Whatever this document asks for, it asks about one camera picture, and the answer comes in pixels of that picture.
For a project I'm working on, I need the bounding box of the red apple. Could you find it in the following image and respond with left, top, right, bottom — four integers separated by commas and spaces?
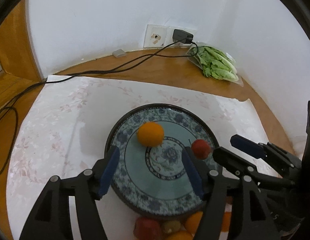
133, 217, 163, 240
221, 197, 233, 232
191, 139, 211, 160

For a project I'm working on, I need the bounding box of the red apple back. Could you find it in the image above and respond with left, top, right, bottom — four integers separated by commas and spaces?
191, 139, 211, 160

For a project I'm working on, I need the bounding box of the large orange front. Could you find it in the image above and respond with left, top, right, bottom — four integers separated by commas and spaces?
184, 211, 203, 235

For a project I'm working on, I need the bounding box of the green-brown fruit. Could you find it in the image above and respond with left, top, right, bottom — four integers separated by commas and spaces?
162, 220, 181, 235

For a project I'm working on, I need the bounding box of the red apple front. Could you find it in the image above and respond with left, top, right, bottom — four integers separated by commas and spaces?
133, 217, 163, 240

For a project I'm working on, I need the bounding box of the blue white patterned plate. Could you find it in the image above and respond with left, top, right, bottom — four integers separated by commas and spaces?
105, 103, 219, 219

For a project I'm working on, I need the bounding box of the white floral table mat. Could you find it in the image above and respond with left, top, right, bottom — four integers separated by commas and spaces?
6, 76, 268, 239

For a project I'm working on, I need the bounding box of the bagged green lettuce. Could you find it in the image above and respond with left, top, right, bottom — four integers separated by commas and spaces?
186, 43, 244, 86

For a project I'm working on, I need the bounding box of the black power adapter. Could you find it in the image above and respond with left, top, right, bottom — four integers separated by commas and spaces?
172, 29, 194, 44

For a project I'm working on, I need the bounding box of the white power outlet plate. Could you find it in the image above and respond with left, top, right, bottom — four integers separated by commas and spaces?
165, 27, 197, 47

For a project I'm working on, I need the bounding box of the small grey plastic block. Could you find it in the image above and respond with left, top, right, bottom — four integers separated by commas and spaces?
112, 49, 126, 58

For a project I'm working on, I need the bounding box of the black power cable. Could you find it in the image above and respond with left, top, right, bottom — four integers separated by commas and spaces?
0, 39, 198, 178

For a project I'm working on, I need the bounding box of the white wall socket plate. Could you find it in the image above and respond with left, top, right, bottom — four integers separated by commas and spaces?
143, 24, 167, 49

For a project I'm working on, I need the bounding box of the wooden window frame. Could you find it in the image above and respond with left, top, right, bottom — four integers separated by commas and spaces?
0, 0, 42, 81

